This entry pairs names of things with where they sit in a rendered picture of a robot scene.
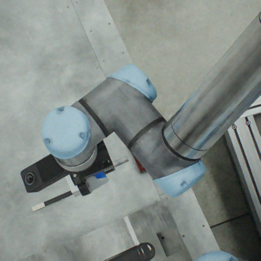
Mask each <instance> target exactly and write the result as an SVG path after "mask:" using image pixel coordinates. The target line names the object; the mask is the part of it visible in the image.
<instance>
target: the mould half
mask: <svg viewBox="0 0 261 261"><path fill-rule="evenodd" d="M172 225H173V226H176V222H175V221H174V219H173V216H172V214H171V212H170V209H169V206H168V205H167V204H166V200H165V199H164V200H161V201H159V202H156V203H155V204H152V205H150V206H148V207H145V208H143V209H141V210H139V211H137V212H135V213H132V214H130V215H127V216H125V217H124V218H122V219H119V220H117V221H114V222H112V223H109V224H108V225H106V226H103V227H101V228H99V229H96V230H95V231H93V232H90V233H88V234H86V235H83V236H81V237H80V238H77V239H75V240H72V241H69V242H67V243H63V244H62V245H59V246H56V247H53V248H50V249H47V250H45V251H42V252H39V253H36V254H33V255H30V256H29V257H26V258H23V259H20V260H17V261H103V260H105V259H108V258H110V257H111V256H114V255H116V254H118V253H121V252H123V251H125V250H127V249H130V248H132V247H134V246H137V245H138V244H140V243H150V244H151V245H152V246H153V247H154V248H155V255H154V257H153V258H152V259H151V260H150V261H189V260H191V261H193V260H192V258H191V255H190V253H189V250H188V249H187V247H184V249H183V250H182V251H179V252H177V253H175V254H172V255H170V256H167V257H166V255H165V253H164V250H163V248H162V246H161V243H160V242H159V239H158V236H157V235H156V233H157V232H159V231H162V230H163V229H165V228H167V227H170V226H172Z"/></svg>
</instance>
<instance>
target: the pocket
mask: <svg viewBox="0 0 261 261"><path fill-rule="evenodd" d="M156 235H157V236H158V239H159V242H160V243H161V246H162V248H163V250H164V253H165V255H166V257H167V256H170V255H172V254H175V253H177V252H179V251H182V250H183V249H184V247H186V246H185V243H184V241H183V239H182V236H181V235H180V233H179V231H178V228H177V226H173V225H172V226H170V227H167V228H165V229H163V230H162V231H159V232H157V233H156Z"/></svg>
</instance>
